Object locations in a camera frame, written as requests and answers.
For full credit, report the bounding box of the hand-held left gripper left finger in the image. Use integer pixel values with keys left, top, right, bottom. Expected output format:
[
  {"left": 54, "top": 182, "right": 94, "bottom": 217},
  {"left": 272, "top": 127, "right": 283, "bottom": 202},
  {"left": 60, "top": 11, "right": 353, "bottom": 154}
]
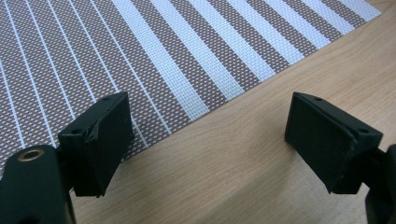
[{"left": 57, "top": 91, "right": 135, "bottom": 198}]

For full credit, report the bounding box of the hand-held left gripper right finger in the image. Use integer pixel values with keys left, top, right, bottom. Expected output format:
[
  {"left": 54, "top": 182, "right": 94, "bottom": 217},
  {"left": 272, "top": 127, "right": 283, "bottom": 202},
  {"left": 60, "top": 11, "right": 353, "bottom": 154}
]
[{"left": 284, "top": 91, "right": 384, "bottom": 194}]

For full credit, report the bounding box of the brown white striped woven placemat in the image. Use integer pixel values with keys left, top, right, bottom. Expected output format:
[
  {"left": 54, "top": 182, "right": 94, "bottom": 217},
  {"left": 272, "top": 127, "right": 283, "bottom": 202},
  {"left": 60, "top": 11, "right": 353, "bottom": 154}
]
[{"left": 0, "top": 0, "right": 383, "bottom": 180}]

